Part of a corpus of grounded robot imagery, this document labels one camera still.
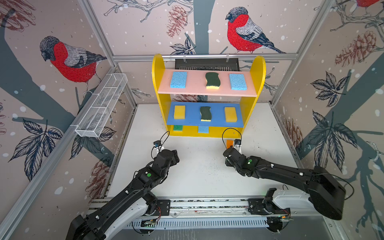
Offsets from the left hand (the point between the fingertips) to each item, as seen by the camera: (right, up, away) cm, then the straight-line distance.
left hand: (174, 150), depth 81 cm
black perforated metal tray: (+19, +53, +14) cm, 58 cm away
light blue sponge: (+18, +9, +22) cm, 29 cm away
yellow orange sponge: (+35, +20, +14) cm, 42 cm away
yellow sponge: (+1, +21, +14) cm, 25 cm away
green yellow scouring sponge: (+18, +19, +12) cm, 29 cm away
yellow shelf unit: (+22, +30, +44) cm, 58 cm away
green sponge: (-1, +11, +21) cm, 24 cm away
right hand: (+32, -5, +5) cm, 32 cm away
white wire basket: (-39, +39, +10) cm, 56 cm away
